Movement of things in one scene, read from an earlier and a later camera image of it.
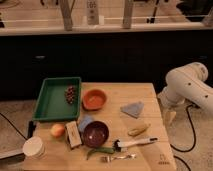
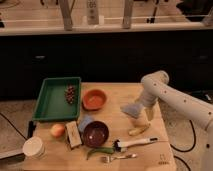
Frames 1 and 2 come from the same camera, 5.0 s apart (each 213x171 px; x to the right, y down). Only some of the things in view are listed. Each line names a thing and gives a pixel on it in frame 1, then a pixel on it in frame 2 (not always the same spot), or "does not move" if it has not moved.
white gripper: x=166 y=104 → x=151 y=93
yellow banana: x=136 y=130 does not move
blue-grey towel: x=133 y=109 does not move
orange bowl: x=93 y=99 does not move
